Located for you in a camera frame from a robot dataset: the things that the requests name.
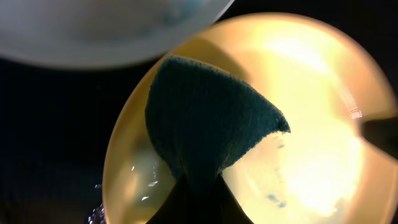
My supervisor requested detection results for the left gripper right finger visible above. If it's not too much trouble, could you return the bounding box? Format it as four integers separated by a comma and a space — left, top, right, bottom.
215, 174, 253, 224

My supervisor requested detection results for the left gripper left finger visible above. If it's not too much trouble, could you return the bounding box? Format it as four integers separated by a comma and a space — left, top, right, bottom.
147, 176, 192, 224

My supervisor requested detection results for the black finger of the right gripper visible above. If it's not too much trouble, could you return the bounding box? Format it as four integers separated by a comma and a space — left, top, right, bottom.
361, 116, 398, 159

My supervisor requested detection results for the yellow plate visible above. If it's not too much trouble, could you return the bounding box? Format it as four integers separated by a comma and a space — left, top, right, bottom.
102, 13, 397, 224

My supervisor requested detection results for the green yellow sponge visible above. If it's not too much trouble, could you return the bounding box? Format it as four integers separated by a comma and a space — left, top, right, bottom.
145, 56, 290, 195

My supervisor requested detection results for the light blue plate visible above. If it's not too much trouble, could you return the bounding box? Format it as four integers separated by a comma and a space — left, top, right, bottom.
1, 0, 233, 69

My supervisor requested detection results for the round black tray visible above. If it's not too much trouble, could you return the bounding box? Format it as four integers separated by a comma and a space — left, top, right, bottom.
1, 0, 397, 223

